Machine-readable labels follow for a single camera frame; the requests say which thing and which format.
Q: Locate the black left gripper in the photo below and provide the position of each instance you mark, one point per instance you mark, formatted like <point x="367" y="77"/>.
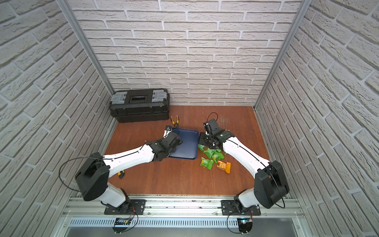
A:
<point x="174" y="139"/>

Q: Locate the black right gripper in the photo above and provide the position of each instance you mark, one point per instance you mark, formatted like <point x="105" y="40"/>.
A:
<point x="201" y="140"/>

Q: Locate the black toolbox grey latches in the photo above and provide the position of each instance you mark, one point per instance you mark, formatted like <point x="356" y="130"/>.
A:
<point x="140" y="105"/>

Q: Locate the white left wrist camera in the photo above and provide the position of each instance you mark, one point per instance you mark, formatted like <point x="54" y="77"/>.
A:
<point x="168" y="129"/>

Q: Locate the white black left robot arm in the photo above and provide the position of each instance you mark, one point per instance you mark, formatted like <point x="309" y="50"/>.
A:
<point x="92" y="177"/>

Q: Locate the yellow handled needle-nose pliers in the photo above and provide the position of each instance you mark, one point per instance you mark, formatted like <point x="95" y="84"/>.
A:
<point x="175" y="121"/>

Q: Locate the green cookie packet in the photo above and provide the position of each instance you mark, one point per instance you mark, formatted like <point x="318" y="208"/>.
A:
<point x="207" y="163"/>
<point x="216" y="156"/>
<point x="206" y="150"/>

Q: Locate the yellow utility knife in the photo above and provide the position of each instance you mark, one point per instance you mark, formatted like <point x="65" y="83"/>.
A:
<point x="121" y="174"/>

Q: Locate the orange cookie packet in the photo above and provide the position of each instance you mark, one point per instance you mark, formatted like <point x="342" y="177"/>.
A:
<point x="224" y="166"/>

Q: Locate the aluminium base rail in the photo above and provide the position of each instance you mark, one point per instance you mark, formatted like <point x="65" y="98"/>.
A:
<point x="182" y="216"/>

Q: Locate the dark blue storage box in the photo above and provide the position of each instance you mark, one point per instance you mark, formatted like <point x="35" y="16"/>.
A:
<point x="188" y="149"/>

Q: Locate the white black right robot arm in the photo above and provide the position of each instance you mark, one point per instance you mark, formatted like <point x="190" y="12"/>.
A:
<point x="270" y="182"/>

